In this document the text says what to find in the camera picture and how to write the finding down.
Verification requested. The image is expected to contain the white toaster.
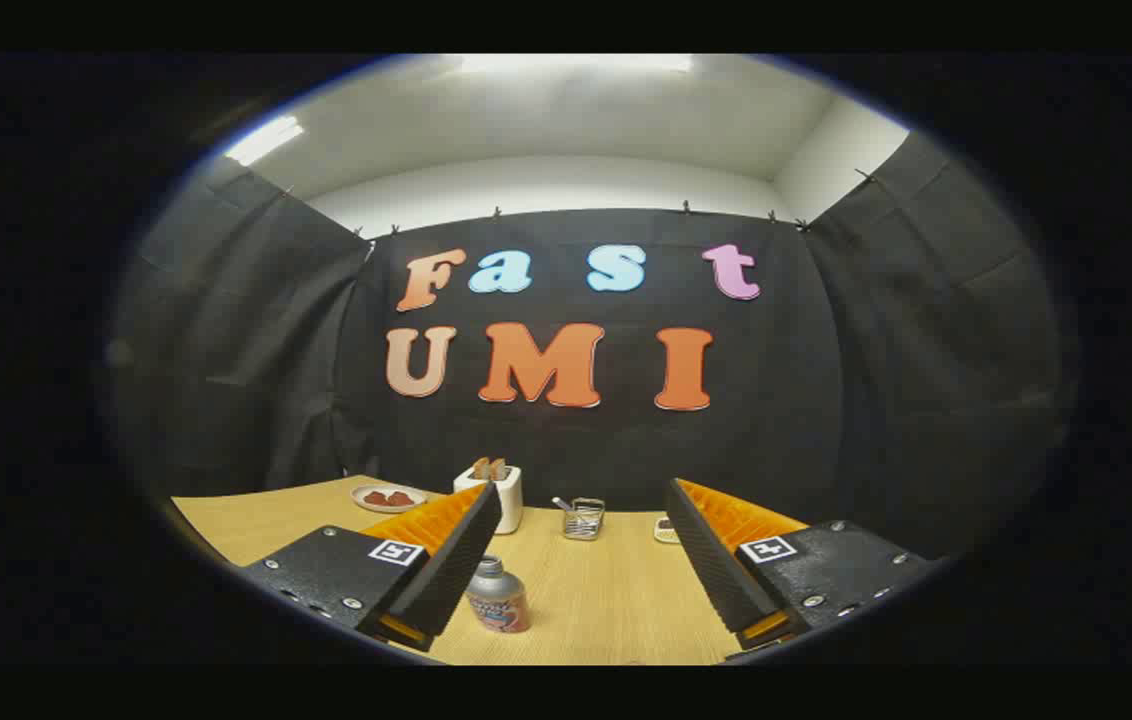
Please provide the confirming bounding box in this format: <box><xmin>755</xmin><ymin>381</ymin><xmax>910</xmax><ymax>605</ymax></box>
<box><xmin>453</xmin><ymin>465</ymin><xmax>524</xmax><ymax>535</ymax></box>

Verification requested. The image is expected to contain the metal wire basket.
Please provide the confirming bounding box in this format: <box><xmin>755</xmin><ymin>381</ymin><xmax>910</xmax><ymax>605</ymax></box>
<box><xmin>563</xmin><ymin>498</ymin><xmax>606</xmax><ymax>541</ymax></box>

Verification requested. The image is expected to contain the silver juice bottle pink label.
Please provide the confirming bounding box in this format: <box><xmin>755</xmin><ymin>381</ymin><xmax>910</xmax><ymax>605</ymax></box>
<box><xmin>466</xmin><ymin>556</ymin><xmax>531</xmax><ymax>634</ymax></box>

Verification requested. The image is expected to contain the round white plate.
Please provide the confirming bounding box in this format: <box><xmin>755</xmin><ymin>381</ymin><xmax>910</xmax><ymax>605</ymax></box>
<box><xmin>351</xmin><ymin>484</ymin><xmax>428</xmax><ymax>514</ymax></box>

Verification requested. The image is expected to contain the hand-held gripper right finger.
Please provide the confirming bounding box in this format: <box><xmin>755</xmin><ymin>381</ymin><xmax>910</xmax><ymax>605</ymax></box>
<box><xmin>664</xmin><ymin>478</ymin><xmax>937</xmax><ymax>651</ymax></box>

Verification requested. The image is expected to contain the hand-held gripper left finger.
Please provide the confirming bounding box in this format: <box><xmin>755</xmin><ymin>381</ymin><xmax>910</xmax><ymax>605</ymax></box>
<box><xmin>241</xmin><ymin>482</ymin><xmax>504</xmax><ymax>653</ymax></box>

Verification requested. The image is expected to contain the ceiling light panel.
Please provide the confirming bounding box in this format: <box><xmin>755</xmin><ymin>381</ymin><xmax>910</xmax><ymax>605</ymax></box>
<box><xmin>226</xmin><ymin>115</ymin><xmax>305</xmax><ymax>166</ymax></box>

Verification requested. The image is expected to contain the wooden table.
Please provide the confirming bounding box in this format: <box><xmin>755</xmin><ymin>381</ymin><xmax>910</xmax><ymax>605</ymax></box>
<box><xmin>171</xmin><ymin>475</ymin><xmax>742</xmax><ymax>666</ymax></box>

